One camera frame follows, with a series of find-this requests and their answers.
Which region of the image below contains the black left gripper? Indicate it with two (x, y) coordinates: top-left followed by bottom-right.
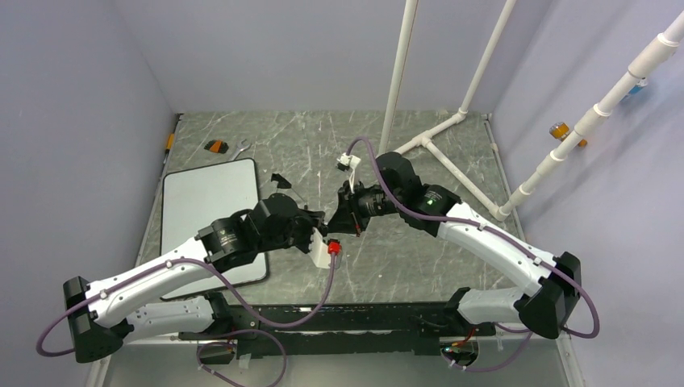
(258, 210), (328, 255)

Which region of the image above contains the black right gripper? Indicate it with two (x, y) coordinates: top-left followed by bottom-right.
(327, 179), (403, 235)

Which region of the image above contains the white framed whiteboard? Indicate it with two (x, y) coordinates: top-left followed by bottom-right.
(160, 158), (269, 302)

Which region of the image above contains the white marker pen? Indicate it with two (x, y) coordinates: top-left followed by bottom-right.
(351, 213), (361, 237)

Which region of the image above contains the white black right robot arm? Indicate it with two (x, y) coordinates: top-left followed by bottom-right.
(327, 152), (582, 339)

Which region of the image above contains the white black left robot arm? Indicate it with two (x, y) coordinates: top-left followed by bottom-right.
(63, 193), (340, 364)

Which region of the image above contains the silver open-end wrench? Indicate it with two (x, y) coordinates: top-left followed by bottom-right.
(228, 139), (251, 161)

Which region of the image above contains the orange black small block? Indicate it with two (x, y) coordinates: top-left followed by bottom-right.
(204, 139), (230, 154)

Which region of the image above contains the orange black edge tool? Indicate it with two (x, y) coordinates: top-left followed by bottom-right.
(164, 133), (175, 156)

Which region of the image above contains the white diagonal PVC pipe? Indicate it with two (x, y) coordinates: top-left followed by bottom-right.
(494, 14), (683, 220)

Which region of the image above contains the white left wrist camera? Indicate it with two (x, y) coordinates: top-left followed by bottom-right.
(307, 229), (342, 269)

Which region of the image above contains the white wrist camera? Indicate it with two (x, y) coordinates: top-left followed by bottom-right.
(307, 229), (342, 269)
(336, 153), (361, 194)

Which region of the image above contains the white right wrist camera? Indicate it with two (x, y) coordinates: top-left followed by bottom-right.
(336, 153), (361, 194)

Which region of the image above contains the white PVC pipe frame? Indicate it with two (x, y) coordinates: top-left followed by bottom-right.
(376, 0), (519, 221)

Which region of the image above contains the orange yellow wall fitting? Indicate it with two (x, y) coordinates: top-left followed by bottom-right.
(549, 122), (570, 142)

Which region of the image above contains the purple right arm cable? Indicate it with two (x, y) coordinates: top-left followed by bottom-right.
(347, 135), (601, 339)

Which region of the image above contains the blue wall fitting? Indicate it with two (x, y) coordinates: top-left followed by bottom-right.
(628, 77), (649, 96)

